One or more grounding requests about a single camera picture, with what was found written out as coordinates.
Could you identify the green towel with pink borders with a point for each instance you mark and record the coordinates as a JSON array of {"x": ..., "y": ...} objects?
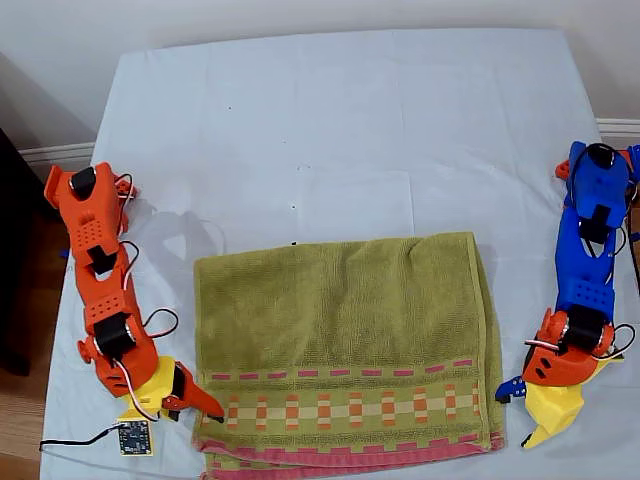
[{"x": 345, "y": 310}]

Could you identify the dark wooden furniture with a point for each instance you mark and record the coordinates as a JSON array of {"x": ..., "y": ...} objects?
[{"x": 15, "y": 250}]

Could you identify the camera board on red arm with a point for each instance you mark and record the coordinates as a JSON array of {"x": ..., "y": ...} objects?
[{"x": 134, "y": 437}]

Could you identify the white tablecloth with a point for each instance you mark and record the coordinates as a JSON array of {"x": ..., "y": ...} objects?
[{"x": 300, "y": 150}]

